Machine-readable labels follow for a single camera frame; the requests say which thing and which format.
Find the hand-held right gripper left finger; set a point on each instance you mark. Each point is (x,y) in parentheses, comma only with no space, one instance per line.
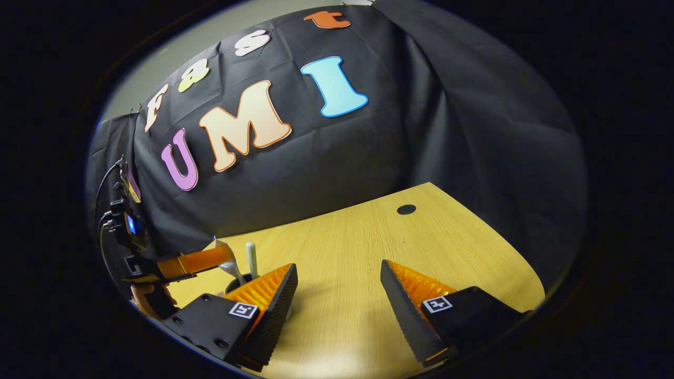
(276,321)

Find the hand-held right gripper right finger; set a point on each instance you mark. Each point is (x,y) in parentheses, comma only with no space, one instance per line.
(405,316)

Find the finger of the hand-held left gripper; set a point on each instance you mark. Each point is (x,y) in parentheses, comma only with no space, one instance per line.
(200,260)

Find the white squeezed toothpaste tube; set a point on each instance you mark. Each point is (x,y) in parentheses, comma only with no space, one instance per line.
(229,263)

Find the yellow wooden desktop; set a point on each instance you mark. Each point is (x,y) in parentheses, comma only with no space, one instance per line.
(358,252)

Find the black backdrop cloth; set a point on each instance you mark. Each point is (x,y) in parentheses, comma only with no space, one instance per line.
(342,158)

